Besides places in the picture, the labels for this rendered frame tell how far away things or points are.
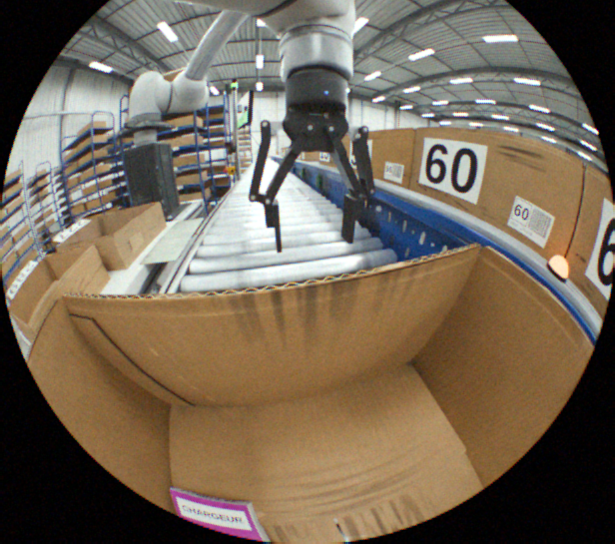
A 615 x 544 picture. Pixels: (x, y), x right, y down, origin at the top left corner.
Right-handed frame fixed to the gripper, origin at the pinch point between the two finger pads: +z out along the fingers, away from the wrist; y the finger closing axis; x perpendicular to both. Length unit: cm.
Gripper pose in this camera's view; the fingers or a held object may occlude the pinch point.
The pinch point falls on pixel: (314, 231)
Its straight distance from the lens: 26.1
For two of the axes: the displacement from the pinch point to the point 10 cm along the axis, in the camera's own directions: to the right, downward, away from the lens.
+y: -9.7, 1.1, -2.1
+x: 2.4, 4.4, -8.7
